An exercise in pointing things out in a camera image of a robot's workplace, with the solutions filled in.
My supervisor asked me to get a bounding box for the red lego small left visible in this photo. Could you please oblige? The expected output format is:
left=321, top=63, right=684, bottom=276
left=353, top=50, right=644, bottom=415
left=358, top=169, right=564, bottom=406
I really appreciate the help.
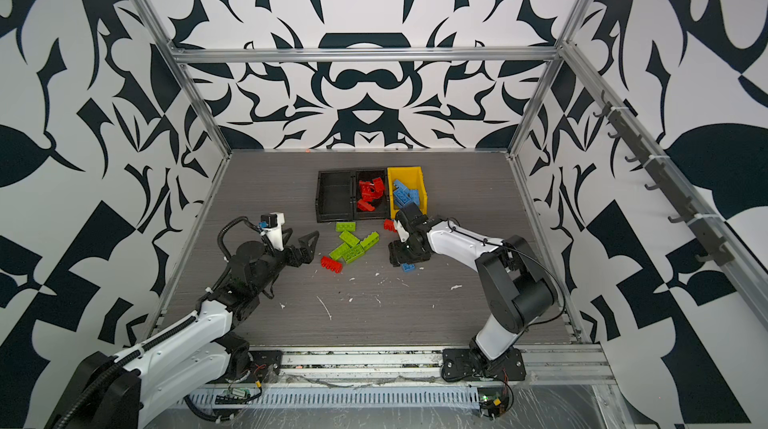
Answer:
left=321, top=256, right=343, bottom=274

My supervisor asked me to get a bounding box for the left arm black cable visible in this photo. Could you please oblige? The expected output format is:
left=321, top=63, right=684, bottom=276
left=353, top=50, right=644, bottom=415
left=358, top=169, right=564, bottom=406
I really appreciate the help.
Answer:
left=215, top=216, right=265, bottom=268

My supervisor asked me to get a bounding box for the aluminium front rail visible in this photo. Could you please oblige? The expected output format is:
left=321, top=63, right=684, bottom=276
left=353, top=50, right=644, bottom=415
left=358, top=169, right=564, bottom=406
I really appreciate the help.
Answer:
left=261, top=344, right=616, bottom=388

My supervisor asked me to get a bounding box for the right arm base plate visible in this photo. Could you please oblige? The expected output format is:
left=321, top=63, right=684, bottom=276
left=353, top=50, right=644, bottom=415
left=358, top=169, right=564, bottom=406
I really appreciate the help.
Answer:
left=441, top=348, right=527, bottom=383

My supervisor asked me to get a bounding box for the green lego long lower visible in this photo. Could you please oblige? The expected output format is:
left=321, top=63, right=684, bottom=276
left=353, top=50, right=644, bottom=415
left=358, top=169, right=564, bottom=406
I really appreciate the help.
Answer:
left=329, top=242, right=352, bottom=261

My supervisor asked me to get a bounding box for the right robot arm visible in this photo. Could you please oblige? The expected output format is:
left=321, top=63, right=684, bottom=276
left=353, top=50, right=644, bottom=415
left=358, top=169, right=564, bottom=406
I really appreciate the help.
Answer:
left=388, top=203, right=562, bottom=362

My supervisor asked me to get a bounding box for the left black bin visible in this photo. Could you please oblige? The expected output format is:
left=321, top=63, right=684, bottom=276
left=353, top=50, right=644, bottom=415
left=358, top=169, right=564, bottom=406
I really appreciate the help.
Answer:
left=315, top=169, right=357, bottom=223

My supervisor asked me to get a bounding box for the black hook rack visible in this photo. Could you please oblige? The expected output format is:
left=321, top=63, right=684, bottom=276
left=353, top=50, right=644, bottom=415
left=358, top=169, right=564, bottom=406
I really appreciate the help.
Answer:
left=595, top=101, right=736, bottom=267

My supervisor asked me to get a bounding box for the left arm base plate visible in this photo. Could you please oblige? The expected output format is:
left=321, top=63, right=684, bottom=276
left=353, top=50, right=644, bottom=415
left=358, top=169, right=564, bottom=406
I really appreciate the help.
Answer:
left=221, top=350, right=283, bottom=384

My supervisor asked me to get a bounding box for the left electronics board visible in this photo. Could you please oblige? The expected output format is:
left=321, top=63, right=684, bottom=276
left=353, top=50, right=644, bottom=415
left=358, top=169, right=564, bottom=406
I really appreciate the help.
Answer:
left=215, top=383, right=263, bottom=405

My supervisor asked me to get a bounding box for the middle black bin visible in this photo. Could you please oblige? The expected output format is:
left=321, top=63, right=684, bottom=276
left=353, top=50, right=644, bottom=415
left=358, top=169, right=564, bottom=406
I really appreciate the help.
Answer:
left=353, top=168, right=389, bottom=220

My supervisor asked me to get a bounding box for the green lego on side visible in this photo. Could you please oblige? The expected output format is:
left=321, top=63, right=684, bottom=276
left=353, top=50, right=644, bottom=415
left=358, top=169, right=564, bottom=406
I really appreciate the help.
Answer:
left=360, top=232, right=380, bottom=252

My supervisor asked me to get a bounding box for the red lego cluster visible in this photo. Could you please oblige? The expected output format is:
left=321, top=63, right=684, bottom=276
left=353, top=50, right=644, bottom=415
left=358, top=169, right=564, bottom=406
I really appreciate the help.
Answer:
left=358, top=181, right=381, bottom=203

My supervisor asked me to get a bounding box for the right electronics board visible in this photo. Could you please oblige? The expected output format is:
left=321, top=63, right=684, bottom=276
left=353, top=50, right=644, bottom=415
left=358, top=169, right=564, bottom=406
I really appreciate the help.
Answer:
left=479, top=390, right=515, bottom=420

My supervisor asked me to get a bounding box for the electronics board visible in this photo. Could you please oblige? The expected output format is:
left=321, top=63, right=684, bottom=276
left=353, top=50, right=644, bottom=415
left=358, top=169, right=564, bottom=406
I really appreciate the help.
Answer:
left=215, top=383, right=263, bottom=405
left=479, top=390, right=515, bottom=420

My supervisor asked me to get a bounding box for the black bin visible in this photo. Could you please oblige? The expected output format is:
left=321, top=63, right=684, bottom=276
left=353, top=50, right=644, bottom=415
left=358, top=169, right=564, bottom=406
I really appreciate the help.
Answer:
left=353, top=168, right=389, bottom=220
left=315, top=169, right=357, bottom=223

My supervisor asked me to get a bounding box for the green lego 2x4 middle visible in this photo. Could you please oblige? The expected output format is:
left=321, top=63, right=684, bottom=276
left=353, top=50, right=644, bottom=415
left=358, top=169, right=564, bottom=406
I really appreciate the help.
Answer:
left=339, top=231, right=360, bottom=247

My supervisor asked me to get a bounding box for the yellow bin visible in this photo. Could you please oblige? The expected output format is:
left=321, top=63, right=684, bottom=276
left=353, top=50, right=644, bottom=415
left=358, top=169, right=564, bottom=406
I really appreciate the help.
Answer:
left=387, top=167, right=428, bottom=219

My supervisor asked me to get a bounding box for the red lego 2x4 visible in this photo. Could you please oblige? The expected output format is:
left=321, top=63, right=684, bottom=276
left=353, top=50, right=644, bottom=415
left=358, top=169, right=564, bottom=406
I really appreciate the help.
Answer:
left=372, top=178, right=386, bottom=199

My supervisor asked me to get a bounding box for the green lego upside down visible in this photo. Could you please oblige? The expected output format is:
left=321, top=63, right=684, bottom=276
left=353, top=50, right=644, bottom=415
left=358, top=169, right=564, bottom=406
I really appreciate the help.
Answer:
left=343, top=245, right=366, bottom=264

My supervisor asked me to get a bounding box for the white cable duct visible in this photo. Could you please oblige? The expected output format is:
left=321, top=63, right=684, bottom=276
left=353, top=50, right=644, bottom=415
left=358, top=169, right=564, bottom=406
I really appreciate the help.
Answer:
left=190, top=386, right=481, bottom=410

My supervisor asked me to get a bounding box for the green lego flat top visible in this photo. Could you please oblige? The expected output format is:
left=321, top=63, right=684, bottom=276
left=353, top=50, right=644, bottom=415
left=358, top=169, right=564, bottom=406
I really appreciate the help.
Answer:
left=335, top=221, right=356, bottom=233

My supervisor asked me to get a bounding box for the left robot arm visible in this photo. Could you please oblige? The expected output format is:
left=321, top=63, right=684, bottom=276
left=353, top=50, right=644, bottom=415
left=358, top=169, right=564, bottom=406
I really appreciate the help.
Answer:
left=46, top=230, right=320, bottom=428

